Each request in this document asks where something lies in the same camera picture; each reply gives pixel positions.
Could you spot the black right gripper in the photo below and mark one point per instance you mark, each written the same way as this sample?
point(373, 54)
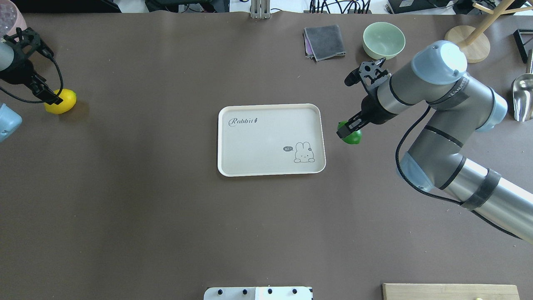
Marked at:
point(372, 110)

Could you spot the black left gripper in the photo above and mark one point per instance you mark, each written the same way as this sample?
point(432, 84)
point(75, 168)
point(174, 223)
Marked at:
point(17, 71)

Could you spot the green lime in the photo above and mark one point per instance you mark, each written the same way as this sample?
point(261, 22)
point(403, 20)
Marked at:
point(353, 138)

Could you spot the yellow lemon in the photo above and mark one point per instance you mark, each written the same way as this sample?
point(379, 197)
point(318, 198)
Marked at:
point(68, 101)

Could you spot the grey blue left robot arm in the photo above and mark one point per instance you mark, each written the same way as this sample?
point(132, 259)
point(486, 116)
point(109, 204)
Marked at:
point(16, 67)

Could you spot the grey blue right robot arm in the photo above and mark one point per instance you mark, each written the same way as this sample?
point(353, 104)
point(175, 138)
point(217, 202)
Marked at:
point(463, 105)

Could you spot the cream rabbit tray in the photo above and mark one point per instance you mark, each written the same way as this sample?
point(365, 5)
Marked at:
point(281, 139)

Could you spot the light blue plastic cup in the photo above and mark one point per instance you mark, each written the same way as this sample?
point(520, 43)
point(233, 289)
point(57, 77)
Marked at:
point(9, 122)

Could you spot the pink bowl of ice cubes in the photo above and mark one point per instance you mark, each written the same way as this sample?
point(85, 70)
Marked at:
point(10, 18)

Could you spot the mint green bowl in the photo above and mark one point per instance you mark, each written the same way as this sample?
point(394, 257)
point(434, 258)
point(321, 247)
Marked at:
point(383, 40)

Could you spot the dark grey folded cloth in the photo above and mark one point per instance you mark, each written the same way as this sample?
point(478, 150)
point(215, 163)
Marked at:
point(321, 43)

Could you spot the wooden mug tree stand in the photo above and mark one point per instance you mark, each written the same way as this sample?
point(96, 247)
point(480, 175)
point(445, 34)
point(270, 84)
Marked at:
point(472, 40)

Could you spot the metal scoop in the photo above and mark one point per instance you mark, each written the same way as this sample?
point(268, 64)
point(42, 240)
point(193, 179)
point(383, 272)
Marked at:
point(522, 91)

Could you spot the wooden cutting board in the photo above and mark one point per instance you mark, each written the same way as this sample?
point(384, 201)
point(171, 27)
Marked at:
point(412, 291)

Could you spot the aluminium frame post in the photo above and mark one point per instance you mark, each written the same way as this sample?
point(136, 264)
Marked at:
point(260, 9)

